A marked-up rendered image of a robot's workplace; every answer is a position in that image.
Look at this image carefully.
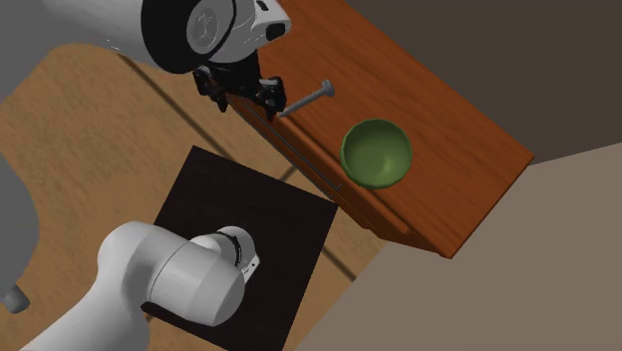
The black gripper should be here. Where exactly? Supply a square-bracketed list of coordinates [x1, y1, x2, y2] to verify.
[192, 51, 288, 121]

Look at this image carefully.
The grey metal spoon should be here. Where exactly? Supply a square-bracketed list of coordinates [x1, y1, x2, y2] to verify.
[277, 79, 337, 120]

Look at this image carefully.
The dark robot stand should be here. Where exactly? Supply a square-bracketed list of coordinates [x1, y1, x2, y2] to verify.
[141, 145, 340, 351]

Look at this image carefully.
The green bowl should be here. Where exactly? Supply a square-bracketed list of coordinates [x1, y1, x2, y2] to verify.
[339, 118, 415, 191]

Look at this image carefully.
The brown wooden chest of drawers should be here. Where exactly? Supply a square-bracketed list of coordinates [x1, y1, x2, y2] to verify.
[225, 0, 536, 260]

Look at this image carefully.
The grey rounded seat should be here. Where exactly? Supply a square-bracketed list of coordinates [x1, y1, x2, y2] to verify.
[0, 153, 42, 315]

